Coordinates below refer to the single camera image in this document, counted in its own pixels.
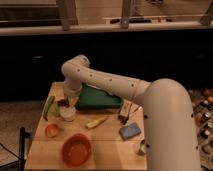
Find dark purple grapes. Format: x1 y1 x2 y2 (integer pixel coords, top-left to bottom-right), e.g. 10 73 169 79
57 99 70 107

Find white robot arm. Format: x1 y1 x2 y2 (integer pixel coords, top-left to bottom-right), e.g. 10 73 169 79
61 55 201 171

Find white paper cup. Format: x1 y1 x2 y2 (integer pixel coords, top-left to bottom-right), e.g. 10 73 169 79
60 107 76 121

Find small metal cup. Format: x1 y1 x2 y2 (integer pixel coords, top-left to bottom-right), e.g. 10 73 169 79
138 139 146 156

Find green plastic bin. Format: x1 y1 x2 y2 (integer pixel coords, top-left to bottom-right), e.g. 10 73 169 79
75 84 123 110

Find green pepper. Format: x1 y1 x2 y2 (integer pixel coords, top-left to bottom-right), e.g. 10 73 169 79
42 96 55 120

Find green leafy vegetable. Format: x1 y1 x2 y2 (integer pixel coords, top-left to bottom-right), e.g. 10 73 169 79
50 102 60 117

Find red apple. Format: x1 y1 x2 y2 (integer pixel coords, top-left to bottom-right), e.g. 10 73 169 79
45 124 59 138

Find brown wooden brush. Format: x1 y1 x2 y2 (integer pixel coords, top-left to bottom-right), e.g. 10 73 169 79
118 101 132 125

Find red plastic bowl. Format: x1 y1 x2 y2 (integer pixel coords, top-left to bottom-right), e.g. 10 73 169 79
61 133 91 167

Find blue sponge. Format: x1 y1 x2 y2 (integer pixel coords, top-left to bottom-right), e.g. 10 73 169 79
119 122 141 140

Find black chair frame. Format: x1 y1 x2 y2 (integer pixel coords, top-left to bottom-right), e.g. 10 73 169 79
18 127 30 171

